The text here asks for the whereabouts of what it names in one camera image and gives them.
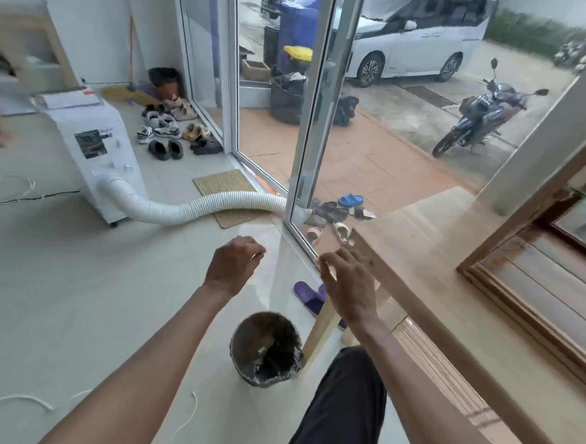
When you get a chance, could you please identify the person's left hand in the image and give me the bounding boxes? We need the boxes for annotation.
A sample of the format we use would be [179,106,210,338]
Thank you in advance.
[203,234,267,300]

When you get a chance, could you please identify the person's right hand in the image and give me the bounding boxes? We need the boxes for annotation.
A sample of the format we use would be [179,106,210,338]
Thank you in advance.
[315,245,384,327]

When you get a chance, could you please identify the person's right forearm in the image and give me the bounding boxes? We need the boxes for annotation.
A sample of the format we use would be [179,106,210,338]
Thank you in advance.
[331,312,532,444]

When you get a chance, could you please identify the person's left forearm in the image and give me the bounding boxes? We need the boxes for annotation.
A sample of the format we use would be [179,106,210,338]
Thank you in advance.
[37,275,243,444]

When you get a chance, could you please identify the purple slipper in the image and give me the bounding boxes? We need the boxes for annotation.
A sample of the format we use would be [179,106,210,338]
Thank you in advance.
[291,280,350,331]

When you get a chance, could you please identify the woven brown doormat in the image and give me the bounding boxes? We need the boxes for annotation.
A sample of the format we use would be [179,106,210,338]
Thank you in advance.
[190,167,277,233]

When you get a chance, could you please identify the cluster of outdoor sandals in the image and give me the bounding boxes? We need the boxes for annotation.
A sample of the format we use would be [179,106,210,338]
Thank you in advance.
[302,191,378,250]

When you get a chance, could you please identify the dirty dark bucket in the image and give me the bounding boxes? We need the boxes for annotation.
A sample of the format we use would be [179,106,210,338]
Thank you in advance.
[227,309,307,391]

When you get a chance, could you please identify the row of assorted shoes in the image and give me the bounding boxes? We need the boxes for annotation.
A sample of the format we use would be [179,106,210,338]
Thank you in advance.
[135,94,227,165]

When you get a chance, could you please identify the person's black trouser leg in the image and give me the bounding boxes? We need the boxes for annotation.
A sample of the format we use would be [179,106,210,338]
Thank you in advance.
[279,342,391,444]

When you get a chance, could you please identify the black trash bin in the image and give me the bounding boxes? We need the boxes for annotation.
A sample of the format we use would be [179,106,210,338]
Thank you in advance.
[268,71,309,127]

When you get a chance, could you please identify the light wooden table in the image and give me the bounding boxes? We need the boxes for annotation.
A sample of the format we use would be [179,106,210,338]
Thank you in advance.
[295,177,586,444]

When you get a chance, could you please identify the black bag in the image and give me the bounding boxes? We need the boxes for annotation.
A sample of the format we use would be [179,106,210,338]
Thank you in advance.
[333,94,360,128]

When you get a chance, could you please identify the brown planter box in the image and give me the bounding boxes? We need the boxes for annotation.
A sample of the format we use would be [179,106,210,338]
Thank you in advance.
[240,59,273,83]

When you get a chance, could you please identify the reddish brown bucket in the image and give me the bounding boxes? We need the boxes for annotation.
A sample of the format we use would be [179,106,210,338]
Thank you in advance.
[146,66,183,103]

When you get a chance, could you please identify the white portable air conditioner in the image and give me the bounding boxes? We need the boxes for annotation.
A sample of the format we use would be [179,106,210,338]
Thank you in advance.
[25,85,155,229]

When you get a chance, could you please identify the blue bin with yellow lid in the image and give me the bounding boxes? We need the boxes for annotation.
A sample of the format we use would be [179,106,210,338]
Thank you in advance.
[275,0,323,78]

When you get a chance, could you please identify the blue red motorcycle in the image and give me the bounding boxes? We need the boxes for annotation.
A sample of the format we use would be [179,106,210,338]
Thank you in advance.
[432,54,551,165]

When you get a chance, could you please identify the white paper sheets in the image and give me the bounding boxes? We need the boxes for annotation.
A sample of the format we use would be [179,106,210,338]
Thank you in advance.
[34,86,103,114]

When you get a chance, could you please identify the white car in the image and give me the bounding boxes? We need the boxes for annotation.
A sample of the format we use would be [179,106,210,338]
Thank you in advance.
[259,0,323,24]

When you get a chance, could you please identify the white van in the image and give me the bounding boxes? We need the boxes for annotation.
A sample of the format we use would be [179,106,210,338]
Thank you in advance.
[331,0,499,96]

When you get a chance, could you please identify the wooden shelf unit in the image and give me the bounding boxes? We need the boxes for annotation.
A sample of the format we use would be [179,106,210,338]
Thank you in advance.
[0,0,85,99]

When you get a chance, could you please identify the green hedge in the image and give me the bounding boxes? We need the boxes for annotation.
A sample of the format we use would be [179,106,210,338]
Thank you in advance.
[484,7,586,61]

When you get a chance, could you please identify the parked grey scooter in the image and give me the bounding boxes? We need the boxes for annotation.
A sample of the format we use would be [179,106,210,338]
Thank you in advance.
[552,32,586,70]

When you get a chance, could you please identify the white ribbed exhaust hose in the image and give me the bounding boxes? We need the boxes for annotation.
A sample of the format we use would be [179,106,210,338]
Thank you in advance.
[96,178,289,232]

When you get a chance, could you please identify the aluminium glass door frame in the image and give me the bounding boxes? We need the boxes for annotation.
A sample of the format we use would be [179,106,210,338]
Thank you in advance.
[155,0,369,263]

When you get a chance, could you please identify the white rope piece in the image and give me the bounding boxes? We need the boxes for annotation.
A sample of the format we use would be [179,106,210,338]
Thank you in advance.
[0,174,38,208]
[0,384,94,416]
[148,388,199,444]

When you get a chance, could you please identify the black power cable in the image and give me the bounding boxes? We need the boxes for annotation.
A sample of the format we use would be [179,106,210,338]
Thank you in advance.
[0,185,82,212]

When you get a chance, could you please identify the broom with wooden handle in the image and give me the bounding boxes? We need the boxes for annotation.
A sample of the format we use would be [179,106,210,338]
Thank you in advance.
[99,15,162,108]

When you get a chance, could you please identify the brown wooden window frame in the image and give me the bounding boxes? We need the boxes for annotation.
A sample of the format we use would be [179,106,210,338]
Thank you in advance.
[450,108,586,397]

